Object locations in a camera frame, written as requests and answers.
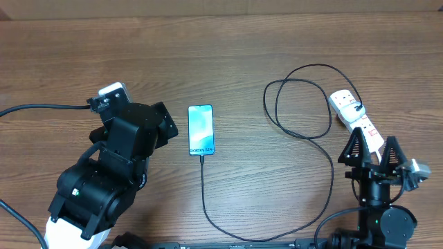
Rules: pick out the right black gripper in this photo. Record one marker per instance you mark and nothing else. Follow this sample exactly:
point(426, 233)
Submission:
point(378, 171)

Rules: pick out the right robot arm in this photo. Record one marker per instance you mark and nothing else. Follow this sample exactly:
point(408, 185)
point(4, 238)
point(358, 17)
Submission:
point(381, 223)

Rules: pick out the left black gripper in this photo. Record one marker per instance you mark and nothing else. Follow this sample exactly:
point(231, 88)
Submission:
point(169, 126)

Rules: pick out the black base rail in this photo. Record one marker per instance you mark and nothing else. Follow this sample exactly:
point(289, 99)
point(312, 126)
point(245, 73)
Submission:
point(139, 243)

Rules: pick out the white power strip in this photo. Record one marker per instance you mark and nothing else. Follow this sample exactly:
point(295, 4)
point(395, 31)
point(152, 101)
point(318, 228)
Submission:
point(345, 105)

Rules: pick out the Samsung Galaxy smartphone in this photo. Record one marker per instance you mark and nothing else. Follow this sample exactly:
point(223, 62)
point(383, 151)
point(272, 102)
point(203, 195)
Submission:
point(201, 134)

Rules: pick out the white charger plug adapter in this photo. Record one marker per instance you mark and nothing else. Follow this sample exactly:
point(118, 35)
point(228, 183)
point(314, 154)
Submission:
point(352, 112)

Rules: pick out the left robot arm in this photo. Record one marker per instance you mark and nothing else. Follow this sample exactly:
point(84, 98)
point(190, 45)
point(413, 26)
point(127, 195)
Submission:
point(93, 193)

